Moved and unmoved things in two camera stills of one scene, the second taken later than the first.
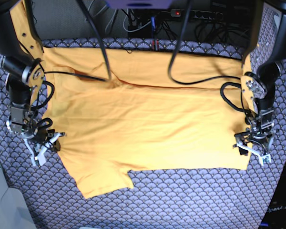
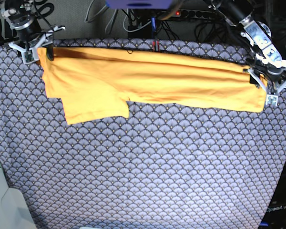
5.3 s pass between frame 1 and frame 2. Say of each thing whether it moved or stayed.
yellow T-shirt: moved
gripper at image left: moved
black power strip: stayed
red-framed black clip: stayed
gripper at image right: moved
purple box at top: stayed
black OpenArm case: stayed
